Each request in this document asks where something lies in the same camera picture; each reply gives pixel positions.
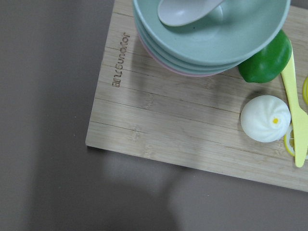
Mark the green bell pepper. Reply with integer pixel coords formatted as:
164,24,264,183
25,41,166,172
238,30,292,83

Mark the white steamed bun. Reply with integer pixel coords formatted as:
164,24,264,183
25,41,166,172
240,95,291,142

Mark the pink bottom bowl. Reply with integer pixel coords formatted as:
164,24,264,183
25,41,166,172
138,33,219,77

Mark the yellow plastic knife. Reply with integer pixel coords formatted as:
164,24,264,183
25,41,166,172
281,42,308,167

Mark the green bowl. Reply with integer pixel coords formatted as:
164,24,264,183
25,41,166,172
133,0,290,65
134,17,240,75

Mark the middle green bowl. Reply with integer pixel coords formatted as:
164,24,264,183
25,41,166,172
134,17,240,75

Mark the top green bowl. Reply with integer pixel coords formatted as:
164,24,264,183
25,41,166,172
133,0,290,65

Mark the lemon slice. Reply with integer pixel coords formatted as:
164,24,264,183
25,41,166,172
302,77,308,105
283,123,295,157

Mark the pale pink spoon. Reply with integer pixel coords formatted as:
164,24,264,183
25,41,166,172
157,0,223,27

